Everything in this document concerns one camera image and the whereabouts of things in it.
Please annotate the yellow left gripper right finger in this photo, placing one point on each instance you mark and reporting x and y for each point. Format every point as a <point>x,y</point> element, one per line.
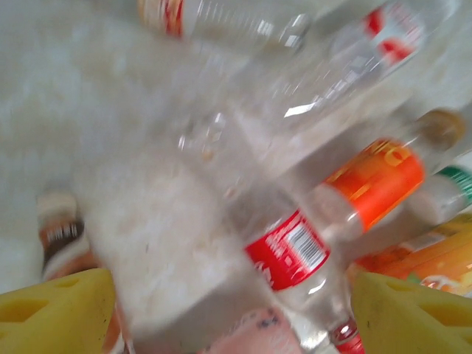
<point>405,321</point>

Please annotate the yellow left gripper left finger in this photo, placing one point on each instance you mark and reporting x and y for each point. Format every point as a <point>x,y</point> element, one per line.
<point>51,317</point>

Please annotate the orange juice bottle fruit print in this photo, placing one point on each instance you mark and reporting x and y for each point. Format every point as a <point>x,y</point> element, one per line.
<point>442,258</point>

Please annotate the clear bottle green label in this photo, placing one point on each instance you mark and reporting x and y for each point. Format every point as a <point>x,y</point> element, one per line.
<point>442,199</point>

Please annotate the red label bottle red cap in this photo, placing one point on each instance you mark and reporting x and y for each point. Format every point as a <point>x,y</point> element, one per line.
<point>287,250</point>

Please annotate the orange label bottle brown cap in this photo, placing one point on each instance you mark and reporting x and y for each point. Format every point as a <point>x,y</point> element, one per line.
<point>376,180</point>

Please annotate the pink drink bottle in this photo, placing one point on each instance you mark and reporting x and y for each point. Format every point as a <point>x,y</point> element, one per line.
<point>254,335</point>

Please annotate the clear bottle red white label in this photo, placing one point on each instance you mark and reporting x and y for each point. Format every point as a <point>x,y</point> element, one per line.
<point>394,33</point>
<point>228,18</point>

